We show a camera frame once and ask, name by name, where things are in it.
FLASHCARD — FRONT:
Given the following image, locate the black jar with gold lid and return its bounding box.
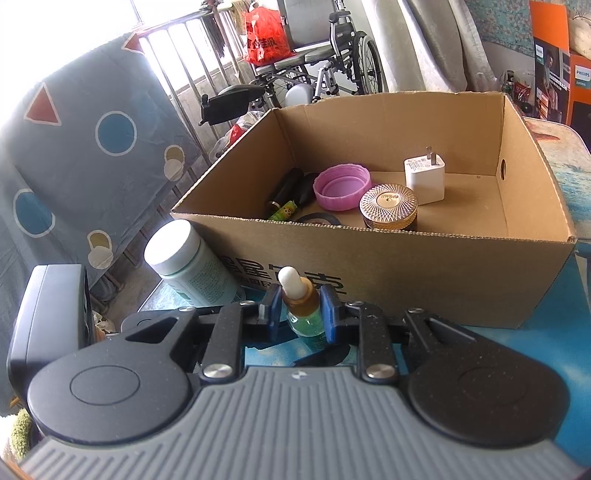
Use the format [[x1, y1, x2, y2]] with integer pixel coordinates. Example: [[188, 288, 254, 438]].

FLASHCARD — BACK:
[[359, 183, 419, 230]]

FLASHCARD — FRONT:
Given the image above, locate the teal patterned wall cloth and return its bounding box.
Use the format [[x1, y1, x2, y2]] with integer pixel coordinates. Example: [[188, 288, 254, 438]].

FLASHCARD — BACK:
[[466, 0, 591, 52]]

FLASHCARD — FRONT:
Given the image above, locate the pink plastic lid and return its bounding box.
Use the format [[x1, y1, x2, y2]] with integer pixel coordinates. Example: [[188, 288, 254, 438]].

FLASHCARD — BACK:
[[313, 164, 373, 212]]

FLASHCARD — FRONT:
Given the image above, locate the white bottle with green label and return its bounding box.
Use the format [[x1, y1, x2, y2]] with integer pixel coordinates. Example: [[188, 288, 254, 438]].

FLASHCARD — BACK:
[[144, 220, 241, 306]]

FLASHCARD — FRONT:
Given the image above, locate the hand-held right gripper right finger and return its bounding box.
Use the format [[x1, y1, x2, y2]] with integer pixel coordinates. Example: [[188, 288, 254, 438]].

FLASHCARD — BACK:
[[321, 285, 478, 384]]

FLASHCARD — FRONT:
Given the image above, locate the red plastic bag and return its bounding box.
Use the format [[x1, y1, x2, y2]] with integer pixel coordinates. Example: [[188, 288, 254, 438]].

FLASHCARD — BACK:
[[244, 6, 293, 66]]

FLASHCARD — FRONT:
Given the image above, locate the brown cardboard box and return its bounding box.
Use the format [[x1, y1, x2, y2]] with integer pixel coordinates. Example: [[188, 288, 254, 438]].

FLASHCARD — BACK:
[[171, 91, 578, 330]]

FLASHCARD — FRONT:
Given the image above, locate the black tape roll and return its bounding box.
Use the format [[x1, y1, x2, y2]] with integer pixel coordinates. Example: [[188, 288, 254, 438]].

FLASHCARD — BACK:
[[293, 213, 344, 228]]

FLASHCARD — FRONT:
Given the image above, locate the green lip balm tube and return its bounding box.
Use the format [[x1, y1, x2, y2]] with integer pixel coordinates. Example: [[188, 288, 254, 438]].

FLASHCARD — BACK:
[[272, 200, 299, 222]]

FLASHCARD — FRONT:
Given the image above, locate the grey printed blanket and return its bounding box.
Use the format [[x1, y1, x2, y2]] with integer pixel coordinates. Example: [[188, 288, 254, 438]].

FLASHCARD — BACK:
[[0, 34, 200, 407]]

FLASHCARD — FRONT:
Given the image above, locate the black padded wheelchair rest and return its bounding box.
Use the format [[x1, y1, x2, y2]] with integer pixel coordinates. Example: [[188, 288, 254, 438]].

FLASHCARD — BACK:
[[199, 83, 267, 127]]

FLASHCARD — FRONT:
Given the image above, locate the white round object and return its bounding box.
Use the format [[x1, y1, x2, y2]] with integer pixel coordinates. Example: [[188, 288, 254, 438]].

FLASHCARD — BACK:
[[283, 83, 313, 108]]

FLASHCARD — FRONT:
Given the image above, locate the grey wheelchair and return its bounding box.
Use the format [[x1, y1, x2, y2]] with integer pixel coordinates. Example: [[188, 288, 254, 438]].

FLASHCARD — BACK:
[[249, 0, 389, 108]]

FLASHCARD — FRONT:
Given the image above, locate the orange appliance box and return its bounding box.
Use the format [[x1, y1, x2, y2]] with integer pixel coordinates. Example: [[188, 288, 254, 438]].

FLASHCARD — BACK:
[[529, 0, 591, 154]]

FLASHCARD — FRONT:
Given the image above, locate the metal railing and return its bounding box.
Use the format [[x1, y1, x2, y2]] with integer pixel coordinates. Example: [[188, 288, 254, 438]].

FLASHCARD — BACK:
[[139, 9, 259, 195]]

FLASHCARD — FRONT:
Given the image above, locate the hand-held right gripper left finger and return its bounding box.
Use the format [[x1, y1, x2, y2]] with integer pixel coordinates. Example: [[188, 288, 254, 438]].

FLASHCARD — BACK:
[[124, 284, 282, 384]]

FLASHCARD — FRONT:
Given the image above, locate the green fuzzy cloth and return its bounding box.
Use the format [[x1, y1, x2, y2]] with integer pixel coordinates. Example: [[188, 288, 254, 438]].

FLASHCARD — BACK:
[[8, 406, 34, 463]]

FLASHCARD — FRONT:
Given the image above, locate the black flashlight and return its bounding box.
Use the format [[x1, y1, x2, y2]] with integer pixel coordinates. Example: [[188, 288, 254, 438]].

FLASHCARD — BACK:
[[265, 167, 320, 219]]

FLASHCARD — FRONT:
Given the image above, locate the green dropper bottle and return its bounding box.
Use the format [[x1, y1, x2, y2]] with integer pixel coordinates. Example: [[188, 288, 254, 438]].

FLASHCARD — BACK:
[[279, 266, 331, 343]]

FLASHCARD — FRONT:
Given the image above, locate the white plug charger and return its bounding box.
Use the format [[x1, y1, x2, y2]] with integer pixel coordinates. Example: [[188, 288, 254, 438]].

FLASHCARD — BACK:
[[404, 147, 448, 202]]

